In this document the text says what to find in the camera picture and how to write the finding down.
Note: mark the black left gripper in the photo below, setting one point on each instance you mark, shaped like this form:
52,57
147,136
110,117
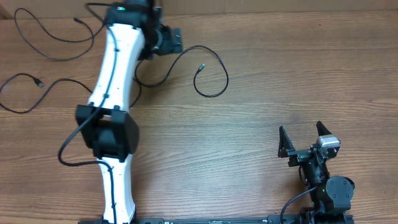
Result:
167,45

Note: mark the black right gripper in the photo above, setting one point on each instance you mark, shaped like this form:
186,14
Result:
299,155

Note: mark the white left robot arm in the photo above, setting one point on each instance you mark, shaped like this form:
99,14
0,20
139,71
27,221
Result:
134,32

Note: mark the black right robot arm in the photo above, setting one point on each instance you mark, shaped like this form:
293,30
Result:
330,195

